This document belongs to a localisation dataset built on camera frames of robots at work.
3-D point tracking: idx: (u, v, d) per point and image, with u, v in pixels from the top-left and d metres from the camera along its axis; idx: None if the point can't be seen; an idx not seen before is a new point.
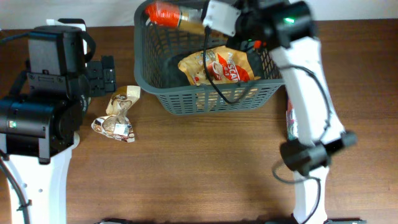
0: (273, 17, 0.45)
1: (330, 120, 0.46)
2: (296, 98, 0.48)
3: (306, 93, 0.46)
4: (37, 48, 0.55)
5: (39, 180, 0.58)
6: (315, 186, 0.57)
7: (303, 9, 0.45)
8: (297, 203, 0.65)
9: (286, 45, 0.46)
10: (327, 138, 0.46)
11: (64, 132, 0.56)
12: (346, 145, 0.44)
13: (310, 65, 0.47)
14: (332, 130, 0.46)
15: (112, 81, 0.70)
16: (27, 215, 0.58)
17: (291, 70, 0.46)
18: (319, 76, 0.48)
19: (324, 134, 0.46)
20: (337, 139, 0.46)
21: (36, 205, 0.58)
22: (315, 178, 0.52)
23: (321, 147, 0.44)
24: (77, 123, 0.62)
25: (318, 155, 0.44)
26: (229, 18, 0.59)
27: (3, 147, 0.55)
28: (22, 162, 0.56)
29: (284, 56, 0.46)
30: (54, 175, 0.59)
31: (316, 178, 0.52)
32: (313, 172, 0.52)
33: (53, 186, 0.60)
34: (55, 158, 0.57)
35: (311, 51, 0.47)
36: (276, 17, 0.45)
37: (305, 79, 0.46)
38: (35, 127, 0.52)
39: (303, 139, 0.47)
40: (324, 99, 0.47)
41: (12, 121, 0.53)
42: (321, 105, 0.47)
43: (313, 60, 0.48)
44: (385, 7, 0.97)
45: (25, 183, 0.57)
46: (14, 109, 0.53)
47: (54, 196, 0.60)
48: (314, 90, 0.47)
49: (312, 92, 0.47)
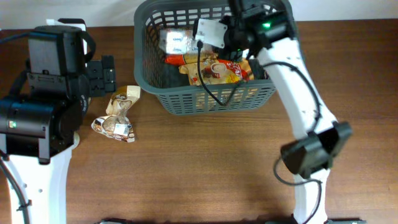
0: (255, 26, 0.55)
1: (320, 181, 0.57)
2: (296, 121, 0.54)
3: (310, 187, 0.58)
4: (37, 48, 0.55)
5: (39, 180, 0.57)
6: (317, 190, 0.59)
7: (278, 20, 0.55)
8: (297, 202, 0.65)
9: (267, 46, 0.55)
10: (319, 128, 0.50)
11: (64, 132, 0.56)
12: (306, 149, 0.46)
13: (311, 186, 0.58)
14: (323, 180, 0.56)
15: (112, 81, 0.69)
16: (27, 214, 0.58)
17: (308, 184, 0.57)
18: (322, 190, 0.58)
19: (316, 124, 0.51)
20: (328, 127, 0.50)
21: (36, 205, 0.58)
22: (316, 179, 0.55)
23: (315, 140, 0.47)
24: (77, 123, 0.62)
25: (313, 147, 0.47)
26: (218, 30, 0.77)
27: (3, 147, 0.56)
28: (22, 163, 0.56)
29: (322, 174, 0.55)
30: (54, 176, 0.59)
31: (316, 179, 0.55)
32: (314, 175, 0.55)
33: (53, 186, 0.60)
34: (56, 158, 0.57)
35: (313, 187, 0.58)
36: (257, 25, 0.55)
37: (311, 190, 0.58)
38: (35, 127, 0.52)
39: (298, 131, 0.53)
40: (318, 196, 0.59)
41: (12, 121, 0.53)
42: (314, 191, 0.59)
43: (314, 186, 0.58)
44: (383, 7, 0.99)
45: (25, 183, 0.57)
46: (14, 109, 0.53)
47: (53, 196, 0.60)
48: (315, 190, 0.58)
49: (313, 193, 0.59)
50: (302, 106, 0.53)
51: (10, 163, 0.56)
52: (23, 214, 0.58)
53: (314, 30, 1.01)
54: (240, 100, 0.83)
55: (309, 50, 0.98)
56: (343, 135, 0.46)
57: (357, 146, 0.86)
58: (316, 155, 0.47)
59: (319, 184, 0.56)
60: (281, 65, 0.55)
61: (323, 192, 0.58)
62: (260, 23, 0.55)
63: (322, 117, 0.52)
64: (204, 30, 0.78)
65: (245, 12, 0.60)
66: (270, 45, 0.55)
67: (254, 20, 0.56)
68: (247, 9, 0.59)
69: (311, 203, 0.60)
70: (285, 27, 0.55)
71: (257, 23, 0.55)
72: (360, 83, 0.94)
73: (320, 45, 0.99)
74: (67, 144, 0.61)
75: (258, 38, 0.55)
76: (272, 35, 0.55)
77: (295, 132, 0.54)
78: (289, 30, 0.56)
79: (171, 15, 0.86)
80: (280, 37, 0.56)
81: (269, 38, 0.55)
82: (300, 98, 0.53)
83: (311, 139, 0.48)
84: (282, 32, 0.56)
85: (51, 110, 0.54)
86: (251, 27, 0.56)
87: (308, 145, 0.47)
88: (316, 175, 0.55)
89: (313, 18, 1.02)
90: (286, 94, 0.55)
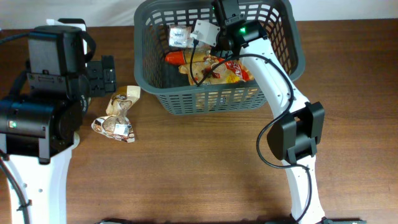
0: (234, 33, 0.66)
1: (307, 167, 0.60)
2: (273, 104, 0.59)
3: (300, 175, 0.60)
4: (37, 48, 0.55)
5: (39, 180, 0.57)
6: (306, 178, 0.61)
7: (254, 27, 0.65)
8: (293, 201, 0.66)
9: (244, 45, 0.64)
10: (294, 108, 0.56)
11: (64, 132, 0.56)
12: (283, 126, 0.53)
13: (301, 173, 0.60)
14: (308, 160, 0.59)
15: (112, 81, 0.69)
16: (27, 215, 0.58)
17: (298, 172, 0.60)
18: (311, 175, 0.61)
19: (291, 105, 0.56)
20: (301, 108, 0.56)
21: (37, 205, 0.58)
22: (303, 165, 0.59)
23: (291, 119, 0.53)
24: (77, 123, 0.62)
25: (290, 125, 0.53)
26: (212, 32, 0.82)
27: (3, 147, 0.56)
28: (22, 163, 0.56)
29: (307, 159, 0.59)
30: (54, 176, 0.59)
31: (303, 165, 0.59)
32: (301, 160, 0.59)
33: (53, 187, 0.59)
34: (56, 158, 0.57)
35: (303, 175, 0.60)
36: (236, 32, 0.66)
37: (301, 178, 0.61)
38: (35, 127, 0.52)
39: (276, 113, 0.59)
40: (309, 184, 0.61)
41: (12, 121, 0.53)
42: (305, 180, 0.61)
43: (303, 174, 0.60)
44: (384, 7, 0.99)
45: (25, 183, 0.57)
46: (14, 109, 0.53)
47: (53, 196, 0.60)
48: (305, 178, 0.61)
49: (304, 181, 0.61)
50: (277, 90, 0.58)
51: (10, 163, 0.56)
52: (23, 214, 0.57)
53: (314, 30, 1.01)
54: (240, 100, 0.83)
55: (309, 50, 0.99)
56: (316, 114, 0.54)
57: (357, 146, 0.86)
58: (293, 133, 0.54)
59: (307, 171, 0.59)
60: (257, 58, 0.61)
61: (312, 180, 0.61)
62: (237, 30, 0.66)
63: (296, 99, 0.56)
64: (201, 30, 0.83)
65: (228, 20, 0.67)
66: (246, 44, 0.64)
67: (235, 27, 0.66)
68: (230, 17, 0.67)
69: (305, 194, 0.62)
70: (258, 33, 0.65)
71: (237, 30, 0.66)
72: (360, 83, 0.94)
73: (320, 45, 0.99)
74: (68, 144, 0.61)
75: (236, 40, 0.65)
76: (249, 39, 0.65)
77: (273, 115, 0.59)
78: (262, 33, 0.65)
79: (171, 15, 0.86)
80: (255, 38, 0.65)
81: (245, 40, 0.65)
82: (275, 84, 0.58)
83: (288, 117, 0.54)
84: (257, 36, 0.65)
85: (51, 109, 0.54)
86: (232, 33, 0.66)
87: (285, 124, 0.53)
88: (303, 162, 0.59)
89: (313, 18, 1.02)
90: (262, 81, 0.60)
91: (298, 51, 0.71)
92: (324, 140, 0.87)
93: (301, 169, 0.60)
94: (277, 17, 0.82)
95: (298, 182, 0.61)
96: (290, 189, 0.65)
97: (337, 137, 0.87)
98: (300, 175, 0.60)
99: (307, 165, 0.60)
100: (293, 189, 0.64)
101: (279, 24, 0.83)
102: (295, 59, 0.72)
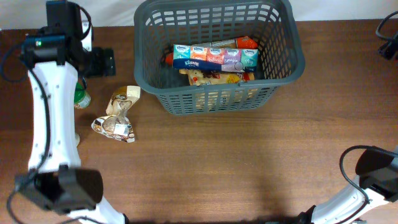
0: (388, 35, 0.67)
1: (372, 201, 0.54)
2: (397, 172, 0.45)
3: (350, 199, 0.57)
4: (54, 9, 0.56)
5: (56, 76, 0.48)
6: (357, 206, 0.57)
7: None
8: (329, 199, 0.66)
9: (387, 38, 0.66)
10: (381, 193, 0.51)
11: (76, 54, 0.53)
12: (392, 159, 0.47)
13: (357, 198, 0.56)
14: (374, 201, 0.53)
15: (112, 66, 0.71)
16: (47, 107, 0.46)
17: (354, 196, 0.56)
18: (364, 208, 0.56)
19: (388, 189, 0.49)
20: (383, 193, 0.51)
21: (60, 110, 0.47)
22: (365, 198, 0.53)
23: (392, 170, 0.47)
24: (81, 61, 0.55)
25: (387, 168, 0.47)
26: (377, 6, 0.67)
27: (30, 60, 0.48)
28: (48, 67, 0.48)
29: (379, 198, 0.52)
30: (69, 84, 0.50)
31: (366, 198, 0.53)
32: (370, 192, 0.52)
33: (69, 94, 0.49)
34: (69, 66, 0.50)
35: (357, 202, 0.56)
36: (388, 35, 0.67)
37: (351, 200, 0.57)
38: (57, 42, 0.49)
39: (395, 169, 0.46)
40: (354, 211, 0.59)
41: (38, 42, 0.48)
42: (356, 206, 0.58)
43: (360, 202, 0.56)
44: (387, 7, 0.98)
45: (47, 83, 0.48)
46: (35, 38, 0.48)
47: (68, 106, 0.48)
48: (356, 205, 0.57)
49: (351, 206, 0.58)
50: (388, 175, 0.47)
51: (38, 71, 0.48)
52: (43, 123, 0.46)
53: (315, 31, 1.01)
54: (240, 100, 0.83)
55: (309, 50, 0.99)
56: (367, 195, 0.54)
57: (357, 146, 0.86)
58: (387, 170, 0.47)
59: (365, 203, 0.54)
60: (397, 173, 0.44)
61: (363, 210, 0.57)
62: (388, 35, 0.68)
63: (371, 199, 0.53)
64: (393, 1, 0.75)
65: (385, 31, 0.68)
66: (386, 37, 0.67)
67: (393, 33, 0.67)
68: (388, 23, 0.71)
69: (345, 211, 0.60)
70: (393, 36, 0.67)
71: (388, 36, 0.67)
72: (361, 84, 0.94)
73: (321, 45, 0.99)
74: (51, 57, 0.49)
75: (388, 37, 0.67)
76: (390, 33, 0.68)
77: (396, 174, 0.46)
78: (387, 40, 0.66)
79: (171, 16, 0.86)
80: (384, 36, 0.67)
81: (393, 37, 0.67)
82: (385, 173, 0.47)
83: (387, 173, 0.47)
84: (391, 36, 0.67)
85: (64, 38, 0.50)
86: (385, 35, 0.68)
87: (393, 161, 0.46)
88: (371, 194, 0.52)
89: (314, 18, 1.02)
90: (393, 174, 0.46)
91: (298, 52, 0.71)
92: (323, 140, 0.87)
93: (360, 195, 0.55)
94: (277, 17, 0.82)
95: (348, 202, 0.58)
96: (338, 193, 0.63)
97: (337, 137, 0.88)
98: (351, 199, 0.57)
99: (370, 200, 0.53)
100: (337, 200, 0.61)
101: (279, 24, 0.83)
102: (295, 58, 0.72)
